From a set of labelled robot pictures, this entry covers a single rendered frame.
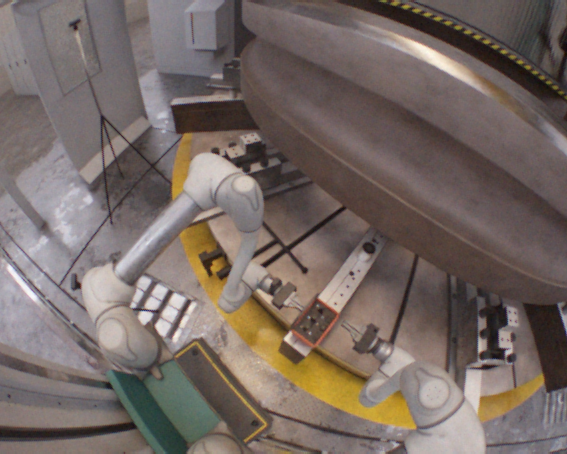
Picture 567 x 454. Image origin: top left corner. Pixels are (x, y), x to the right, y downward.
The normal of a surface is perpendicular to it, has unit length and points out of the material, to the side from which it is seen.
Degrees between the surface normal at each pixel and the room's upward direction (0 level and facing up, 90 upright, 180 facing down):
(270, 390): 0
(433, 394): 27
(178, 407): 0
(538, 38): 90
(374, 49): 90
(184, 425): 0
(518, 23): 90
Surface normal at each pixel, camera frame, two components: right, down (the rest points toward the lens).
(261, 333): 0.07, -0.58
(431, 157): -0.62, 0.61
